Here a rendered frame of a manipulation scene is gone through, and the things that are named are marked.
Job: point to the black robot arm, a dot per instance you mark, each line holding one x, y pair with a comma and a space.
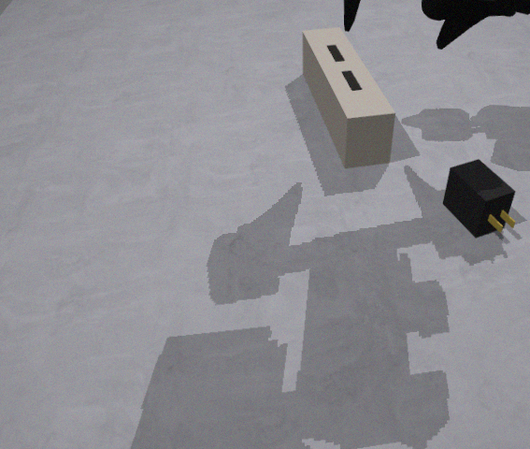
469, 12

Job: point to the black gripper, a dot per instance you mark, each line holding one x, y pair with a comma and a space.
450, 30

